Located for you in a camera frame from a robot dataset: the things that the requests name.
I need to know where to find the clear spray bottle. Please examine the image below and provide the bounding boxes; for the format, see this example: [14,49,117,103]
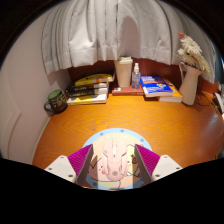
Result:
[131,62,142,90]

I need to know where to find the pink computer mouse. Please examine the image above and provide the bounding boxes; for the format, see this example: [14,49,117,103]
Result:
[99,137,130,178]

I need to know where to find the white ceramic vase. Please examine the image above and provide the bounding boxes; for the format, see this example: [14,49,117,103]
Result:
[178,61,204,107]

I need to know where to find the blue book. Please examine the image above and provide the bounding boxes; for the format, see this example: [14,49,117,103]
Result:
[139,74,175,98]

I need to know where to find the white curtain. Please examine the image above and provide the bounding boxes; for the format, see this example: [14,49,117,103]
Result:
[41,0,218,84]

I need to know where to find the black cable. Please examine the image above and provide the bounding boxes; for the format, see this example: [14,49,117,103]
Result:
[195,90,219,108]

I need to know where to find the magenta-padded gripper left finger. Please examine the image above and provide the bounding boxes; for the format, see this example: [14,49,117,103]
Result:
[44,144,95,187]

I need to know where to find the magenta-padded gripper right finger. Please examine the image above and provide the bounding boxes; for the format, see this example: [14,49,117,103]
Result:
[134,144,184,185]

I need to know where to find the round cartoon print mouse pad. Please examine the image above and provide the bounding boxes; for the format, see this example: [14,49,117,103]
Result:
[81,127,154,191]

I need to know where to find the silver laptop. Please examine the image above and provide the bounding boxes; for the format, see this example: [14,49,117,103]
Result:
[213,84,224,115]

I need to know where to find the yellow-covered book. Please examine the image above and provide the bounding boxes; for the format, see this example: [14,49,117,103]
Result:
[74,73,116,87]

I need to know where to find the red book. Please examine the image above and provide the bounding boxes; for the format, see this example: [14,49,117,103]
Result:
[111,82,145,97]

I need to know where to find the dark green mug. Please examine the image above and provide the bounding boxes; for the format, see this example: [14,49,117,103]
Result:
[43,89,69,115]

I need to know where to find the white artificial flower bouquet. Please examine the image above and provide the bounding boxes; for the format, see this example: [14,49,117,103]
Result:
[176,32,212,77]

